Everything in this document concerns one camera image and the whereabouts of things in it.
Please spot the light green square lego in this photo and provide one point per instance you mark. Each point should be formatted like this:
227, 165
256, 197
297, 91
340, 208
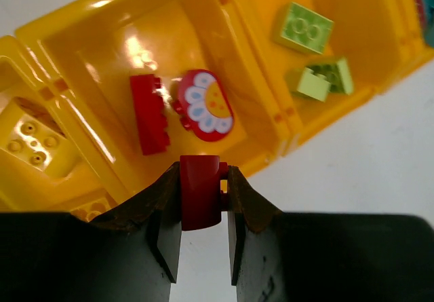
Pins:
304, 82

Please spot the red arched lego brick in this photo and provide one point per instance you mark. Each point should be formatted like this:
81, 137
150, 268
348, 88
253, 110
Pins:
200, 181

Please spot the blue round lego brick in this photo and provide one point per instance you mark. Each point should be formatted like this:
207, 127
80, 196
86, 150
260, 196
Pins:
425, 15

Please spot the yellow green lego stack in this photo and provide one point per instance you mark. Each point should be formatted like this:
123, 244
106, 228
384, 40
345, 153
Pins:
30, 133

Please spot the light green curved lego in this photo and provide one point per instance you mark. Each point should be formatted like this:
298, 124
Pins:
301, 29

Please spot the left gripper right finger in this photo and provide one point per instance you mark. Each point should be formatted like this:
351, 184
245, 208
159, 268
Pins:
307, 256

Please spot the yellow round lego top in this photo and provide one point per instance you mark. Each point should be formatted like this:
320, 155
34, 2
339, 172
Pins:
87, 212

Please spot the red round lego stack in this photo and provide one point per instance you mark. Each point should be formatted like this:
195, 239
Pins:
203, 105

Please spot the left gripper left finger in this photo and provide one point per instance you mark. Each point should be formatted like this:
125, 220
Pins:
129, 253

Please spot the red green blue lego stack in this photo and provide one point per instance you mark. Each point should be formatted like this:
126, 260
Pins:
149, 109

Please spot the yellow compartment bin tray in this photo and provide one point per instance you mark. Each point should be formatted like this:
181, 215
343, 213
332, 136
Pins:
77, 62

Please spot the light green arched lego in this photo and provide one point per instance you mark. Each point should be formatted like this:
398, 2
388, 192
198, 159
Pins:
336, 71

